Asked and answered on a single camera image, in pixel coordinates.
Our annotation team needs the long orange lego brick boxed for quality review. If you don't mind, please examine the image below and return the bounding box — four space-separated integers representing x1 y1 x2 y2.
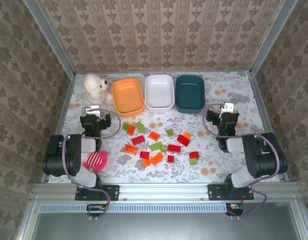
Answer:
150 152 164 166

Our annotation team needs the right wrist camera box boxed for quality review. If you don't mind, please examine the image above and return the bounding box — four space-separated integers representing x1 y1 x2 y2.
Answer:
219 102 235 114

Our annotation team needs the aluminium frame rail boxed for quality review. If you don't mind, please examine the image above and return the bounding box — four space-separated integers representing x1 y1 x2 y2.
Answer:
75 69 252 75
248 71 289 182
41 73 77 183

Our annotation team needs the grey slotted cable duct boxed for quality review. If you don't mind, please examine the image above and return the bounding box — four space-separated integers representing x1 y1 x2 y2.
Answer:
38 202 228 214

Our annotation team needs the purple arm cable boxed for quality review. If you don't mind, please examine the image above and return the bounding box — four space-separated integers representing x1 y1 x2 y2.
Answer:
62 108 122 222
202 103 281 219

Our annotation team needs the teal plastic bin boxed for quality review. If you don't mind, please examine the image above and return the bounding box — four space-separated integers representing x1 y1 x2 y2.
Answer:
175 74 206 115

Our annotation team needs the white plush dog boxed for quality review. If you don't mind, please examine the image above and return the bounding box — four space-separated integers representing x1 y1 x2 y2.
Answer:
83 73 114 108

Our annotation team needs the white plastic bin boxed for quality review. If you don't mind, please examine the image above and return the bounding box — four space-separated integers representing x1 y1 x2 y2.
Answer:
144 74 175 113

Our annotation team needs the wide aluminium extrusion rail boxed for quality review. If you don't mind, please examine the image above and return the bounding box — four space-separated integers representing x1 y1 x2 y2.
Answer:
31 181 303 201

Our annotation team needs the floral tablecloth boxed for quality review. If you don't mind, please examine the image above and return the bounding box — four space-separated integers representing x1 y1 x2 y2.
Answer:
48 71 282 183

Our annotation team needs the pink striped plush toy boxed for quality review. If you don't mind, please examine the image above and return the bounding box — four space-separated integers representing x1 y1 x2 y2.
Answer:
83 150 109 174

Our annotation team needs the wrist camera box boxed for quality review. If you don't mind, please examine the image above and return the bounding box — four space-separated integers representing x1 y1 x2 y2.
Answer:
84 105 101 115
219 102 235 114

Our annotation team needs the orange plastic bin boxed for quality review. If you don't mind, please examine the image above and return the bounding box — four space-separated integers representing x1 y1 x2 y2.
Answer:
111 77 145 119

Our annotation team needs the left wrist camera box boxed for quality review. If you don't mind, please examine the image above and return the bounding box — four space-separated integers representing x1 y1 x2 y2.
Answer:
84 105 101 115

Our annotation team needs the aluminium frame post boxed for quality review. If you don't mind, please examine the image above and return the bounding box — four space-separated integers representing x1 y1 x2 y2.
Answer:
23 0 77 77
249 0 298 76

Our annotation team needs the grey metal panel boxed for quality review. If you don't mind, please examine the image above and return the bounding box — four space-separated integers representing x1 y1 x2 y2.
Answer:
31 212 301 240

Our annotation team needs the large red lego brick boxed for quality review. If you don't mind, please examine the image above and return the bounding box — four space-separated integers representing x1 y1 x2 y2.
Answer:
176 134 191 148

